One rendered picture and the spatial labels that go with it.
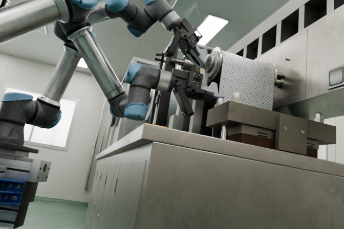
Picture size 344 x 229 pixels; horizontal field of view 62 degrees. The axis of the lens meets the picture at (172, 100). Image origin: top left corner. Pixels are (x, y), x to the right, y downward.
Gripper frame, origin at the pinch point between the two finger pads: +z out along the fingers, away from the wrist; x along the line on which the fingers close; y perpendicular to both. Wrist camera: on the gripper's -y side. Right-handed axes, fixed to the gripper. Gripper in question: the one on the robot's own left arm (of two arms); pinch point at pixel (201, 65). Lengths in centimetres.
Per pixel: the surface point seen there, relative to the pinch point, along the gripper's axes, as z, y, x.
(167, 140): 9, -41, -33
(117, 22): -125, 101, 275
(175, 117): 15, 1, 66
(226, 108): 15.1, -18.0, -26.1
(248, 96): 20.7, 2.8, -8.1
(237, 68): 10.0, 7.2, -8.1
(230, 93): 15.1, -2.6, -8.1
